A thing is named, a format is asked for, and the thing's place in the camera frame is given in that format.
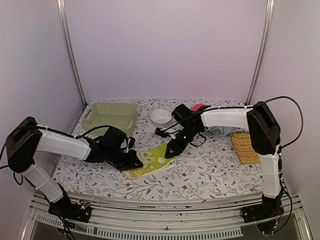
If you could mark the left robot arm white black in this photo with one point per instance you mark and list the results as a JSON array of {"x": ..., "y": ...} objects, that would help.
[{"x": 30, "y": 140}]

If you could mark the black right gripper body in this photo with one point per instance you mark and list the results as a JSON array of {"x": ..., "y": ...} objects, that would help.
[{"x": 190, "y": 134}]

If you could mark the pink towel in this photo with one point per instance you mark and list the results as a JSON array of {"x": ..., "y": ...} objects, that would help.
[{"x": 199, "y": 107}]

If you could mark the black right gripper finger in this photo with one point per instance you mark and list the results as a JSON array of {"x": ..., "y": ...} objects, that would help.
[
  {"x": 172, "y": 144},
  {"x": 173, "y": 152}
]

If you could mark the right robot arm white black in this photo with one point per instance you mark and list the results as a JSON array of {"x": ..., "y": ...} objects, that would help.
[{"x": 258, "y": 120}]

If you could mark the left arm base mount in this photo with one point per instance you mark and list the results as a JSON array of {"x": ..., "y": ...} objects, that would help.
[{"x": 65, "y": 209}]

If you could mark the light blue towel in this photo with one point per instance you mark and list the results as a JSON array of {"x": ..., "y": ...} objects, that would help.
[{"x": 222, "y": 131}]

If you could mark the white ceramic bowl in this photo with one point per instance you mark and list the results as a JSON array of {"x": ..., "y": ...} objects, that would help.
[{"x": 160, "y": 118}]

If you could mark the aluminium frame post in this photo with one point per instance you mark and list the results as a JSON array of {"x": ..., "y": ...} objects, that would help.
[
  {"x": 62, "y": 13},
  {"x": 270, "y": 4}
]

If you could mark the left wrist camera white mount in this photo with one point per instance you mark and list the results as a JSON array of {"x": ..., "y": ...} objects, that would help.
[{"x": 130, "y": 143}]

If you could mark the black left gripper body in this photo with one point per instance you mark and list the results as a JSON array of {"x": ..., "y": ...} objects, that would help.
[{"x": 114, "y": 158}]

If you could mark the green plastic basket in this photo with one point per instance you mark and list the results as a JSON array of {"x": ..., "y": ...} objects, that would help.
[{"x": 119, "y": 115}]

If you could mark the yellow woven bamboo tray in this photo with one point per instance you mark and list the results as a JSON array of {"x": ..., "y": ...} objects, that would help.
[{"x": 241, "y": 143}]

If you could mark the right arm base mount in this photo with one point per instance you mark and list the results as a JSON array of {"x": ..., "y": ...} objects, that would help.
[{"x": 269, "y": 208}]

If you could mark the right aluminium frame post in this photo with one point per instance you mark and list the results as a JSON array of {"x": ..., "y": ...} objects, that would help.
[{"x": 270, "y": 4}]

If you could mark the green crocodile pattern towel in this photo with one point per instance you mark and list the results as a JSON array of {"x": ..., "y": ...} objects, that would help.
[{"x": 153, "y": 161}]

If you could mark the aluminium front rail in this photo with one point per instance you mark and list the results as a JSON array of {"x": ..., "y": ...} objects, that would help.
[{"x": 200, "y": 219}]

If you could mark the left aluminium frame post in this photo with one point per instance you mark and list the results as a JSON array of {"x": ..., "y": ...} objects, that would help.
[{"x": 62, "y": 13}]

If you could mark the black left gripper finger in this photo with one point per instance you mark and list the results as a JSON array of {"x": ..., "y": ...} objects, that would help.
[
  {"x": 133, "y": 157},
  {"x": 130, "y": 165}
]

